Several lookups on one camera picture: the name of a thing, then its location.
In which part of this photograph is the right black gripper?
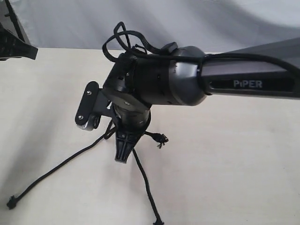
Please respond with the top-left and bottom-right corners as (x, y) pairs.
(112, 104), (150, 164)

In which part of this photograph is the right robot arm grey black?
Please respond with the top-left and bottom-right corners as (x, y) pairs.
(102, 43), (300, 163)

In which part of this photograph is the black stand pole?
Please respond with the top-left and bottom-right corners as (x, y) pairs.
(4, 0), (26, 43)

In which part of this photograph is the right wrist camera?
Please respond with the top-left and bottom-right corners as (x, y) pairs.
(75, 81), (109, 131)

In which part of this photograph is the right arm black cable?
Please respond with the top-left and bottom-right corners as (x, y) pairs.
(102, 21), (300, 80)

